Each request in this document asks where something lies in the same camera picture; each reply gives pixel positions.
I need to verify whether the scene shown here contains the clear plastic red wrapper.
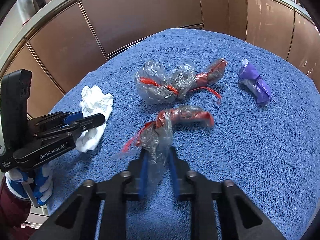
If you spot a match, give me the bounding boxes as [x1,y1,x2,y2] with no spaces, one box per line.
[121,105,214,193]

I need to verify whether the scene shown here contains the white tissue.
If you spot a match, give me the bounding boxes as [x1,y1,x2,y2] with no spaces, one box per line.
[75,84,114,153]

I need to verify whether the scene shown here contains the clear bag red string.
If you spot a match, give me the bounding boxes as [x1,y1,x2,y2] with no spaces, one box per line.
[134,58,228,106]

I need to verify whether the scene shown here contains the purple wrapper knot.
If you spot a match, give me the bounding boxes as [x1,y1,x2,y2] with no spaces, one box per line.
[238,59,272,106]

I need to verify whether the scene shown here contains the brown kitchen cabinets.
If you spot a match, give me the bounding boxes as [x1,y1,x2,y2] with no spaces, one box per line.
[1,0,319,117]

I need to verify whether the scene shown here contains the gloved left hand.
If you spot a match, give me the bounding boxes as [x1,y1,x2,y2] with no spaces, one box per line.
[4,163,53,207]

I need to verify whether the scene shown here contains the white countertop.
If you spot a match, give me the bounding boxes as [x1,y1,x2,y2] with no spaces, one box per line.
[1,0,316,68]

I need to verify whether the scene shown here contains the blue towel table cover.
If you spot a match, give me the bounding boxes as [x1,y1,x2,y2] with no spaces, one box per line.
[47,29,319,239]

